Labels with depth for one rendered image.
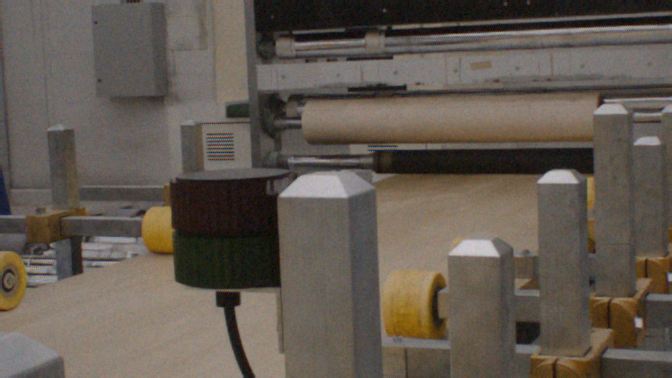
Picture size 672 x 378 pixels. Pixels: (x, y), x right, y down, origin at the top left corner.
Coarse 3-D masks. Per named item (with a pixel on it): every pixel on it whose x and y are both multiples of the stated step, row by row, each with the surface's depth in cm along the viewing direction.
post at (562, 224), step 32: (544, 192) 101; (576, 192) 100; (544, 224) 102; (576, 224) 101; (544, 256) 102; (576, 256) 101; (544, 288) 102; (576, 288) 101; (544, 320) 103; (576, 320) 102; (544, 352) 103; (576, 352) 102
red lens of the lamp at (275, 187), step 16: (288, 176) 57; (176, 192) 56; (192, 192) 55; (208, 192) 55; (224, 192) 55; (240, 192) 55; (256, 192) 55; (272, 192) 56; (176, 208) 56; (192, 208) 56; (208, 208) 55; (224, 208) 55; (240, 208) 55; (256, 208) 55; (272, 208) 56; (176, 224) 57; (192, 224) 56; (208, 224) 55; (224, 224) 55; (240, 224) 55; (256, 224) 55; (272, 224) 56
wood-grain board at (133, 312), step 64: (384, 192) 291; (448, 192) 285; (512, 192) 280; (384, 256) 199; (0, 320) 161; (64, 320) 159; (128, 320) 158; (192, 320) 156; (256, 320) 154; (448, 320) 150
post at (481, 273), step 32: (448, 256) 79; (480, 256) 78; (512, 256) 80; (448, 288) 79; (480, 288) 78; (512, 288) 80; (480, 320) 78; (512, 320) 80; (480, 352) 79; (512, 352) 80
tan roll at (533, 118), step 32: (480, 96) 320; (512, 96) 316; (544, 96) 312; (576, 96) 308; (288, 128) 342; (320, 128) 333; (352, 128) 329; (384, 128) 326; (416, 128) 322; (448, 128) 319; (480, 128) 316; (512, 128) 313; (544, 128) 310; (576, 128) 307
